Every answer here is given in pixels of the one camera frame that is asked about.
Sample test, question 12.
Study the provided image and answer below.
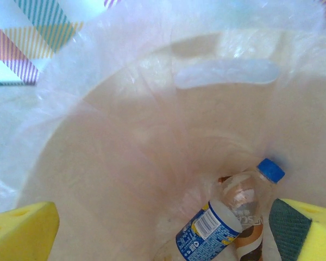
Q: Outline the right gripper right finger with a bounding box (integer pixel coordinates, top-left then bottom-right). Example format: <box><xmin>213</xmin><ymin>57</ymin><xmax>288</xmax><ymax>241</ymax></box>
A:
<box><xmin>268</xmin><ymin>197</ymin><xmax>326</xmax><ymax>261</ymax></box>

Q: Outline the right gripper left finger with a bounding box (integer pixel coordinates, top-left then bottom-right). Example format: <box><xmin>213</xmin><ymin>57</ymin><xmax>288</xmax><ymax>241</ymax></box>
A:
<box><xmin>0</xmin><ymin>201</ymin><xmax>60</xmax><ymax>261</ymax></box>

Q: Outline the brown coffee bottle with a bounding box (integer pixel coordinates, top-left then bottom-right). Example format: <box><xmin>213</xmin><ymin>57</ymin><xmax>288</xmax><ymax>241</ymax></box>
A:
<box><xmin>218</xmin><ymin>175</ymin><xmax>265</xmax><ymax>261</ymax></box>

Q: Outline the cream plastic bin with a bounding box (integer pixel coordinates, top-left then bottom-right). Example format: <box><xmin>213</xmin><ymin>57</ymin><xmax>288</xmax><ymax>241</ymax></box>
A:
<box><xmin>0</xmin><ymin>27</ymin><xmax>326</xmax><ymax>261</ymax></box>

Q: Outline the blue label bottle blue cap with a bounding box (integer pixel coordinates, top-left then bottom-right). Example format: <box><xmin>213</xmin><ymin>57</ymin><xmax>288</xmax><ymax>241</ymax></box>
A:
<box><xmin>175</xmin><ymin>158</ymin><xmax>286</xmax><ymax>261</ymax></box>

